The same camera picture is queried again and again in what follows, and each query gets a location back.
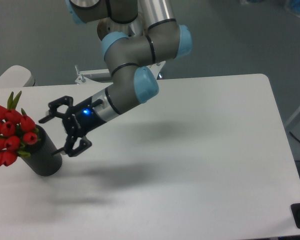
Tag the black ribbed cylindrical vase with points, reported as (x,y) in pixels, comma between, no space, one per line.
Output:
(41,160)

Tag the white chair armrest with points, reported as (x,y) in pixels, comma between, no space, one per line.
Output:
(16,77)

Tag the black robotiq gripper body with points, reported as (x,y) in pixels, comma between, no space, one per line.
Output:
(80,119)

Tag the red tulip bouquet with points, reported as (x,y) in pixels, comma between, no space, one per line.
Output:
(19,133)

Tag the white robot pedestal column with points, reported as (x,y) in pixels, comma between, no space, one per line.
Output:
(132,29)

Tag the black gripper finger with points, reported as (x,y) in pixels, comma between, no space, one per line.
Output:
(73,146)
(53,109)

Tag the white pedestal base frame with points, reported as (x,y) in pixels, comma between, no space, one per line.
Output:
(104,76)

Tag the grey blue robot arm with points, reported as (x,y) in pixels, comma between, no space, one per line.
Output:
(127,57)

